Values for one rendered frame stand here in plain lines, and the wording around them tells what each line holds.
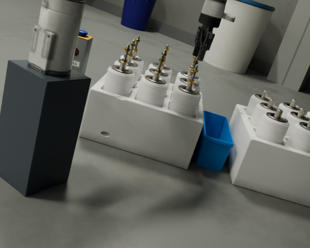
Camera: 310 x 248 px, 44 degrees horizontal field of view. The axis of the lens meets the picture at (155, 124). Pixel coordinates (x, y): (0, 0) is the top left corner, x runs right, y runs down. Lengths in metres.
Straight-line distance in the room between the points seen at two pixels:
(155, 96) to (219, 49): 2.15
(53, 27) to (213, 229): 0.65
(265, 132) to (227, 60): 2.10
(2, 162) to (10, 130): 0.10
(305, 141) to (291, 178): 0.13
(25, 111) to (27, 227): 0.26
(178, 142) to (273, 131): 0.32
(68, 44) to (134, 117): 0.46
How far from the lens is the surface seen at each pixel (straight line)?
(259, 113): 1.43
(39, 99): 0.88
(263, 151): 1.31
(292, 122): 1.47
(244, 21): 3.33
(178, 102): 1.27
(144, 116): 1.26
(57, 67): 0.91
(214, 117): 1.62
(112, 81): 1.28
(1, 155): 1.03
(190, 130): 1.27
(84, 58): 1.35
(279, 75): 3.62
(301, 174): 1.38
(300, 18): 3.59
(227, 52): 3.37
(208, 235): 1.05
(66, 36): 0.89
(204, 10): 1.36
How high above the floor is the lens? 0.57
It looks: 20 degrees down
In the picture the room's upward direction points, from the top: 17 degrees clockwise
